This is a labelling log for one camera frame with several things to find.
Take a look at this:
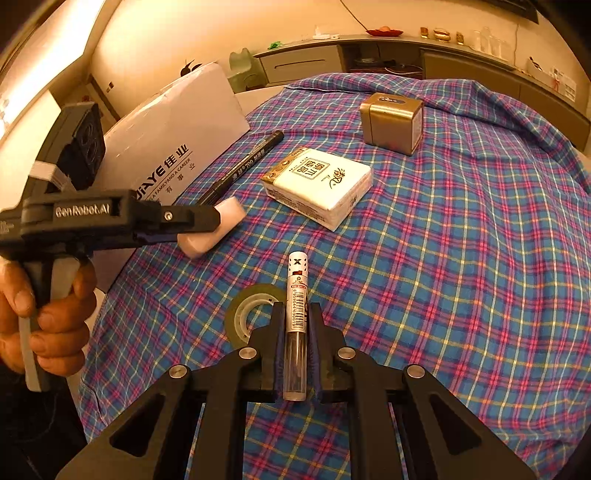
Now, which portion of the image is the clear pencil lead tube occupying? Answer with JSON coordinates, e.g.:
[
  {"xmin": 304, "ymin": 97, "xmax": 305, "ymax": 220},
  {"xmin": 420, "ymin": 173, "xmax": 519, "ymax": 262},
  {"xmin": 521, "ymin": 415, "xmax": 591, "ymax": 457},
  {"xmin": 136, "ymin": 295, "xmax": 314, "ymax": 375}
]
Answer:
[{"xmin": 281, "ymin": 250, "xmax": 309, "ymax": 401}]

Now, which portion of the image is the black marker pen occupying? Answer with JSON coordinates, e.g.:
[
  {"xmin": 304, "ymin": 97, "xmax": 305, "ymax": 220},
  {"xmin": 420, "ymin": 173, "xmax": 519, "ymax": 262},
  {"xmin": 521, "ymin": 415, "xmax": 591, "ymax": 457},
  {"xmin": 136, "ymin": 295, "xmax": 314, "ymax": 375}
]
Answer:
[{"xmin": 196, "ymin": 130, "xmax": 284, "ymax": 206}]

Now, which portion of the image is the clear tape roll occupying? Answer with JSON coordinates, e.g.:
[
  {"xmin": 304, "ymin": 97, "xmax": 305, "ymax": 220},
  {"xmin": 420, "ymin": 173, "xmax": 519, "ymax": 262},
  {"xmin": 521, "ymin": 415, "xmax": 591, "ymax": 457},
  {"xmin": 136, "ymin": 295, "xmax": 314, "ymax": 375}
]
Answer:
[{"xmin": 225, "ymin": 284, "xmax": 289, "ymax": 349}]

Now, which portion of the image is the gold metal tin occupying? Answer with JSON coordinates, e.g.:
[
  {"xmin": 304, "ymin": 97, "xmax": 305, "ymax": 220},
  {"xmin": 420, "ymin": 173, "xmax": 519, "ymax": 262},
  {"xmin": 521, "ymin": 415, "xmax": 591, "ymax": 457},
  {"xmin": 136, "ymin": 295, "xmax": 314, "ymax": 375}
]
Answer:
[{"xmin": 359, "ymin": 92, "xmax": 426, "ymax": 158}]

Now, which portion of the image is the grey television cabinet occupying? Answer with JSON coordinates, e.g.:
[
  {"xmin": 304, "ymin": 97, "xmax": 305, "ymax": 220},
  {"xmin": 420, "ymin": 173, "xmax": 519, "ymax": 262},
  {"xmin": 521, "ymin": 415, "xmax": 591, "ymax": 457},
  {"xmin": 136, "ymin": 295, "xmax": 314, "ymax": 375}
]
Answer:
[{"xmin": 253, "ymin": 33, "xmax": 591, "ymax": 139}]

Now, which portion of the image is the white rectangular eraser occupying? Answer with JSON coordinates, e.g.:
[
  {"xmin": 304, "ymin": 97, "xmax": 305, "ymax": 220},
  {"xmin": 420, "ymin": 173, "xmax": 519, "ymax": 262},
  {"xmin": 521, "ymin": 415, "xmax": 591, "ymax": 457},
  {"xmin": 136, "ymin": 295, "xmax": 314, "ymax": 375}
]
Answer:
[{"xmin": 177, "ymin": 196, "xmax": 246, "ymax": 258}]

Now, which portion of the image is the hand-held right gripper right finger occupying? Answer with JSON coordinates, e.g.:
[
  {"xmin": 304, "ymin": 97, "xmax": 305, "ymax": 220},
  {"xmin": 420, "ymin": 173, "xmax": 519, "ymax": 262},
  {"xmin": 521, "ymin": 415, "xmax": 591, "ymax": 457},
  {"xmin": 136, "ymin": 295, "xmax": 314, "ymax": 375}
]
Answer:
[{"xmin": 308, "ymin": 302, "xmax": 539, "ymax": 480}]

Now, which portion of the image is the bright ceiling light panel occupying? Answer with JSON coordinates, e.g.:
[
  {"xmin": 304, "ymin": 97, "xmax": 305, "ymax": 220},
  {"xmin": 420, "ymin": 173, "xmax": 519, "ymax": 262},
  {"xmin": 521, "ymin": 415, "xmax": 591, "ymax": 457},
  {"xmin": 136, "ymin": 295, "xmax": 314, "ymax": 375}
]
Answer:
[{"xmin": 0, "ymin": 0, "xmax": 107, "ymax": 134}]

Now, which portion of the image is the white tissue pack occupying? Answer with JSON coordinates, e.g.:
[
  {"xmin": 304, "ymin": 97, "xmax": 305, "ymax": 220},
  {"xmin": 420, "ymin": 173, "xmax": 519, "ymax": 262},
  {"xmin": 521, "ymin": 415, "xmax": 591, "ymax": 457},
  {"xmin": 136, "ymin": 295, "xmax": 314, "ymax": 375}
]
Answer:
[{"xmin": 259, "ymin": 148, "xmax": 374, "ymax": 232}]

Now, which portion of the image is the black wall television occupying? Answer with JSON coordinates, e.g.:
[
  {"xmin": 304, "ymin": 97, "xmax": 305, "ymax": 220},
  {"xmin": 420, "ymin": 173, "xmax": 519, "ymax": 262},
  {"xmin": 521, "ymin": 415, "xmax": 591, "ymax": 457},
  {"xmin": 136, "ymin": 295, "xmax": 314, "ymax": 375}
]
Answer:
[{"xmin": 489, "ymin": 0, "xmax": 539, "ymax": 21}]

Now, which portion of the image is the white box of clutter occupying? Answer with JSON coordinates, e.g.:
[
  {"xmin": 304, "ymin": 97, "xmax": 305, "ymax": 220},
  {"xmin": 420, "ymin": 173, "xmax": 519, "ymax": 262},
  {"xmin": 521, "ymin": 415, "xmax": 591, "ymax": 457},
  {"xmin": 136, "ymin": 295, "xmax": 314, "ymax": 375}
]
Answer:
[{"xmin": 526, "ymin": 55, "xmax": 578, "ymax": 97}]

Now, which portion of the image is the group of clear glasses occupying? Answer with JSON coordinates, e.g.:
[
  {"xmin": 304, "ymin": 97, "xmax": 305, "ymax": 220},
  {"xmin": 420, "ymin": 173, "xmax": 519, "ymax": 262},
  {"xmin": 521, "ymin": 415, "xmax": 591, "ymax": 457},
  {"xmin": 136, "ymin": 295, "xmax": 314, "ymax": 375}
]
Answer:
[{"xmin": 471, "ymin": 28, "xmax": 513, "ymax": 58}]

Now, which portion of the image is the blue pink plaid cloth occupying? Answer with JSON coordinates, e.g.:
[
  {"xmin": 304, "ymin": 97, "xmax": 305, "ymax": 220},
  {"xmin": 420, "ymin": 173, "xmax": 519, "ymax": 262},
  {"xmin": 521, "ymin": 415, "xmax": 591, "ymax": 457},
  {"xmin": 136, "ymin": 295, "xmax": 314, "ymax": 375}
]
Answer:
[{"xmin": 78, "ymin": 71, "xmax": 591, "ymax": 480}]

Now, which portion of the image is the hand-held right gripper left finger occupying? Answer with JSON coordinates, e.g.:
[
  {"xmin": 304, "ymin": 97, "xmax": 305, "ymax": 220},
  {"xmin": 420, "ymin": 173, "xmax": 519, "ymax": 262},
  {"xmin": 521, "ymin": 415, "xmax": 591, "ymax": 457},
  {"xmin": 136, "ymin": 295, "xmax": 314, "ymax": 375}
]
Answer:
[{"xmin": 55, "ymin": 301, "xmax": 287, "ymax": 480}]

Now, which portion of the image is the person's left hand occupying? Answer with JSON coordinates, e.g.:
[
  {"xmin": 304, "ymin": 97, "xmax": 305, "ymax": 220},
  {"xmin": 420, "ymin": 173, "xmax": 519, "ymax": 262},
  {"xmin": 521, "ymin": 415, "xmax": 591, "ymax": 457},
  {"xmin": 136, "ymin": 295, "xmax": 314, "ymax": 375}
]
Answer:
[{"xmin": 0, "ymin": 258, "xmax": 98, "ymax": 377}]

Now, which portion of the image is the green child chair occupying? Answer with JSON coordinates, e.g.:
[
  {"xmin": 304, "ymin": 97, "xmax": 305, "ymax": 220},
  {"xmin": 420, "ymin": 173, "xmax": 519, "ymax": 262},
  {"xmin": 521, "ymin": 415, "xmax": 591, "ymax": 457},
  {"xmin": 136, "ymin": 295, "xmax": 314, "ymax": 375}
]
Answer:
[{"xmin": 228, "ymin": 47, "xmax": 264, "ymax": 93}]

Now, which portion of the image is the white cardboard box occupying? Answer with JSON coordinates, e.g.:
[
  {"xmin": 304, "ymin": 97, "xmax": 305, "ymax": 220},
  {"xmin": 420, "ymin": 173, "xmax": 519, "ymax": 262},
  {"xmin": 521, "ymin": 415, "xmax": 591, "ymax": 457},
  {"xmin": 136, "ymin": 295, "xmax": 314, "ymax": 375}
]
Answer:
[{"xmin": 95, "ymin": 62, "xmax": 250, "ymax": 208}]

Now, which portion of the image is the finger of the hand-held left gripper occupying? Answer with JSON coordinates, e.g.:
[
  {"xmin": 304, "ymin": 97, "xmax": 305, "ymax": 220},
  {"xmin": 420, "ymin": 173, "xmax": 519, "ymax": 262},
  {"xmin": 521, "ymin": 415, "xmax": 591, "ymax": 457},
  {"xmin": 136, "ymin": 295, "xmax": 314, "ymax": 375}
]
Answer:
[
  {"xmin": 135, "ymin": 231, "xmax": 181, "ymax": 244},
  {"xmin": 134, "ymin": 198, "xmax": 222, "ymax": 234}
]

